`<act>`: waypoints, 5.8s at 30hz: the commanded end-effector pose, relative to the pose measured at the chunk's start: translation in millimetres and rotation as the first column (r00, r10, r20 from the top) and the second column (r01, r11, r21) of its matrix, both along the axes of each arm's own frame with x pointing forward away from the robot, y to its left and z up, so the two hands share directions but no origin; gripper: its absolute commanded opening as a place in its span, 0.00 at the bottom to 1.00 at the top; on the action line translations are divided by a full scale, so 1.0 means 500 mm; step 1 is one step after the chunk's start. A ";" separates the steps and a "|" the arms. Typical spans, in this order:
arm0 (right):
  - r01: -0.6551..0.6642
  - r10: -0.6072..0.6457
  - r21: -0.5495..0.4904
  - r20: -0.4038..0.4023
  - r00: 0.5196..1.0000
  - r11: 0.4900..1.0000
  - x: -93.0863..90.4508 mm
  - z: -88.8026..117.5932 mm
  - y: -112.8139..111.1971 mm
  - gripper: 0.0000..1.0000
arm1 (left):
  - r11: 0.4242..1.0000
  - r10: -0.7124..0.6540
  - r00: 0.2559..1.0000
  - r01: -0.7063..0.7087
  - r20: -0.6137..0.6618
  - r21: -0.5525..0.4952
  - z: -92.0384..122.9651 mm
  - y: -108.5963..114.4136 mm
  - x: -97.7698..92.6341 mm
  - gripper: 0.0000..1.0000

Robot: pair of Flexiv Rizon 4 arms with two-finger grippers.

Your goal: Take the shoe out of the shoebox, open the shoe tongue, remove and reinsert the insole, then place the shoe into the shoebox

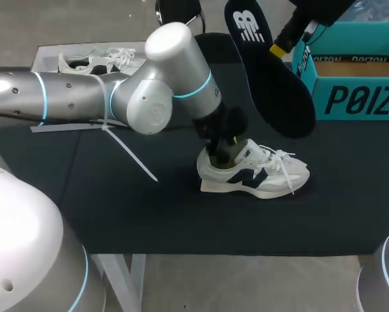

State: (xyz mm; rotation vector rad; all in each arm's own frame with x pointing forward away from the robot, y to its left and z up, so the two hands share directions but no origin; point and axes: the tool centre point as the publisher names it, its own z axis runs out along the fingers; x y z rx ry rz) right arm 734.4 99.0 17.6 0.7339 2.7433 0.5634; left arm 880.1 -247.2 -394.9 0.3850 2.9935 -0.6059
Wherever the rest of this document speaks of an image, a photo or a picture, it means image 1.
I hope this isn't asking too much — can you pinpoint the black chair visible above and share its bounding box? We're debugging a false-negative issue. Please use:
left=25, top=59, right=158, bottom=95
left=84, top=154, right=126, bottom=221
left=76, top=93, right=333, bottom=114
left=155, top=0, right=240, bottom=64

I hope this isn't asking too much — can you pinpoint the insole black and blue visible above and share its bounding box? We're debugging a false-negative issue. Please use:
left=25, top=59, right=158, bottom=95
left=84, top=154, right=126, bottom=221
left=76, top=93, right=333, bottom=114
left=224, top=0, right=317, bottom=139

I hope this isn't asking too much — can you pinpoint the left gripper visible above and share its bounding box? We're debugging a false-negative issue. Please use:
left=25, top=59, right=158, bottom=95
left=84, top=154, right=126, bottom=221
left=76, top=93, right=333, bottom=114
left=192, top=103, right=250, bottom=156

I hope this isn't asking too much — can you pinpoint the teal box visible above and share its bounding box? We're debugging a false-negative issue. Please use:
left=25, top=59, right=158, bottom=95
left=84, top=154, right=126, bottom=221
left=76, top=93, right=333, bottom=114
left=291, top=22, right=389, bottom=121

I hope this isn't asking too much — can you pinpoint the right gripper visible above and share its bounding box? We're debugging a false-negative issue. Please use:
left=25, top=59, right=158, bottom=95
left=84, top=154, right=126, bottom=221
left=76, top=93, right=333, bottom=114
left=269, top=0, right=356, bottom=60

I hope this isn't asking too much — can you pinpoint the white sneaker navy logo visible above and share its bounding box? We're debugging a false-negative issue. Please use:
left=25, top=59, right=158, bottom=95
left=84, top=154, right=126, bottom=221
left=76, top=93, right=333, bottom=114
left=196, top=138, right=310, bottom=199
left=57, top=47, right=143, bottom=74

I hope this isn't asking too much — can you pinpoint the white cable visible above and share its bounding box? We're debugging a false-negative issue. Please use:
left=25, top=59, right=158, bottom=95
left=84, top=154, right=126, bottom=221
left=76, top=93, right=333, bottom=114
left=30, top=122, right=132, bottom=134

